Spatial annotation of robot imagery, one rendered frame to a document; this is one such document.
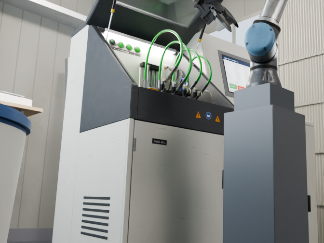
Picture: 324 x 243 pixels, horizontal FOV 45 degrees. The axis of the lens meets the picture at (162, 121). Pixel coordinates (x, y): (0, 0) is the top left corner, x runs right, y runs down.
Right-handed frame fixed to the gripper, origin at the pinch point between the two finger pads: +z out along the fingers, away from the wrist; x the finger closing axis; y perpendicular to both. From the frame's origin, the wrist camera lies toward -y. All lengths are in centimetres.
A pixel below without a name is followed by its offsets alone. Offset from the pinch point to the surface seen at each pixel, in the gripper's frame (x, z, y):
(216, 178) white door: 8, 50, 60
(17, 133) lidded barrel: 120, -4, -6
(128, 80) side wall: 24, -16, 46
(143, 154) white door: 39, 16, 57
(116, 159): 44, 9, 67
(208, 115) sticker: -6, 22, 47
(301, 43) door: -217, 34, 64
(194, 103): -1.2, 13.0, 45.1
